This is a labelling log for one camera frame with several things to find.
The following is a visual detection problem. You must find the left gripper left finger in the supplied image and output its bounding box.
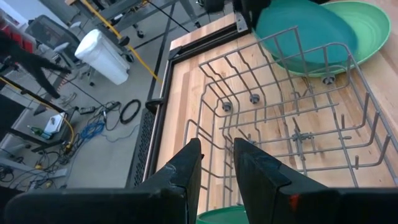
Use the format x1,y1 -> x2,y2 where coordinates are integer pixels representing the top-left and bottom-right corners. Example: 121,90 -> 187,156
3,138 -> 203,224

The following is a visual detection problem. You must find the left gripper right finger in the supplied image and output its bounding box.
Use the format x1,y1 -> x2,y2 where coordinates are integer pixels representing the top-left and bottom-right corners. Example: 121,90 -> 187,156
233,138 -> 398,224

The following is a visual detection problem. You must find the grey wire dish rack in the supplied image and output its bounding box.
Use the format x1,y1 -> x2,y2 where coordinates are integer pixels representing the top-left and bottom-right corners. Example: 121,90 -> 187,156
182,26 -> 398,215

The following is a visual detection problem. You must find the teal plate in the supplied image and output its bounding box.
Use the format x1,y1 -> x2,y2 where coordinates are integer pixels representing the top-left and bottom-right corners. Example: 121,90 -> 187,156
254,0 -> 359,68

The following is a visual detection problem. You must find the light green plate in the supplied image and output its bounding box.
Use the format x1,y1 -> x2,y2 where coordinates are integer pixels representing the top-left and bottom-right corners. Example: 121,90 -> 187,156
270,1 -> 392,78

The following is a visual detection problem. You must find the white notebook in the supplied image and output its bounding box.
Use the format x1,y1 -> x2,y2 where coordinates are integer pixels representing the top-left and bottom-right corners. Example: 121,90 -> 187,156
44,111 -> 67,135

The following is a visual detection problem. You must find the green bottle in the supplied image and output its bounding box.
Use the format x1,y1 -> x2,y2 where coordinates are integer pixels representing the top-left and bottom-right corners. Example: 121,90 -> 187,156
27,124 -> 53,140

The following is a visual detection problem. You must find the white trash bin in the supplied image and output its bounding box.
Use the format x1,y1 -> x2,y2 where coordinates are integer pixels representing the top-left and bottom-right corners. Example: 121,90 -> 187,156
74,28 -> 131,86

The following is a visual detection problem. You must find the black equipment stand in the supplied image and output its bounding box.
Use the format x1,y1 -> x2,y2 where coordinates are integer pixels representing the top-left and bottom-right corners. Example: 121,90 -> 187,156
0,30 -> 75,153

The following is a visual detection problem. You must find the red storage bins rack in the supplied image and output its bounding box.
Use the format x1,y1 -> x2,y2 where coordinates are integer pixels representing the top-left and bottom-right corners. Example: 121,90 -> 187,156
0,17 -> 35,54

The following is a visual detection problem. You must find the grey office chair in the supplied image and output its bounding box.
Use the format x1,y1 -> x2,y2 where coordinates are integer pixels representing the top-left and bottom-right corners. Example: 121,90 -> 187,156
24,14 -> 82,65

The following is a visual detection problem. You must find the blue cable bundle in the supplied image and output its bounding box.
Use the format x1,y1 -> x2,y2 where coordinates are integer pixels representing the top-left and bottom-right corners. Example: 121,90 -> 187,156
80,120 -> 106,141

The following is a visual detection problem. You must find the yellow reel cable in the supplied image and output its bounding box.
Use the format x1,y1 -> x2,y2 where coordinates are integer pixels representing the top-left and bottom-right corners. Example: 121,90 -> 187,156
0,76 -> 76,152

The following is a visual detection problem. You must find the black coiled cable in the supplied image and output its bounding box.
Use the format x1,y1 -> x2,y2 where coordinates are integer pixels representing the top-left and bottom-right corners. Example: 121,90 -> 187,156
119,98 -> 142,125

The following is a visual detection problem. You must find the yellow hanging cable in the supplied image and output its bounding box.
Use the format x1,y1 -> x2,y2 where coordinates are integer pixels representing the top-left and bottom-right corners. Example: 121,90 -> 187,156
80,0 -> 163,85

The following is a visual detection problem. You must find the black aluminium table frame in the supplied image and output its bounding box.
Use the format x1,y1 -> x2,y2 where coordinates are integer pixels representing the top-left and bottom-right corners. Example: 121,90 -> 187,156
124,21 -> 249,190

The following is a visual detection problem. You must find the grey metal bracket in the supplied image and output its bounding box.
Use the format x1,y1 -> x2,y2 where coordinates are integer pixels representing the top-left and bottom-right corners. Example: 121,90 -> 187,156
234,12 -> 250,33

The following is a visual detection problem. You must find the black hanging cable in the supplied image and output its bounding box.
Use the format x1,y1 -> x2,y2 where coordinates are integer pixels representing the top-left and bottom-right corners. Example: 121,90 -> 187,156
146,0 -> 191,34

